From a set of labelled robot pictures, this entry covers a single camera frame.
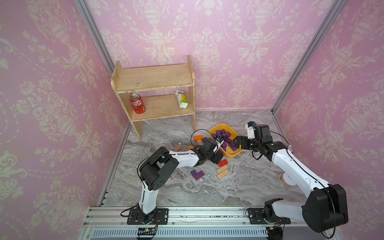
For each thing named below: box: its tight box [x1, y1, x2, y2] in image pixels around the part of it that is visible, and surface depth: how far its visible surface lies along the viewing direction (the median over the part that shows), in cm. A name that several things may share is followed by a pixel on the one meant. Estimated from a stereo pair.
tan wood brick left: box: [174, 145, 184, 152], surface depth 102 cm
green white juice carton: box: [175, 89, 189, 109], surface depth 94 cm
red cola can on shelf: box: [130, 93, 146, 115], surface depth 85 cm
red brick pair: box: [218, 159, 229, 167], surface depth 93 cm
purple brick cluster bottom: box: [190, 169, 205, 181], surface depth 89 cm
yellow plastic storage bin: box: [220, 143, 244, 159], surface depth 99 cm
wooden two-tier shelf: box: [110, 55, 196, 140], surface depth 83 cm
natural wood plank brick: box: [216, 165, 229, 179], surface depth 89 cm
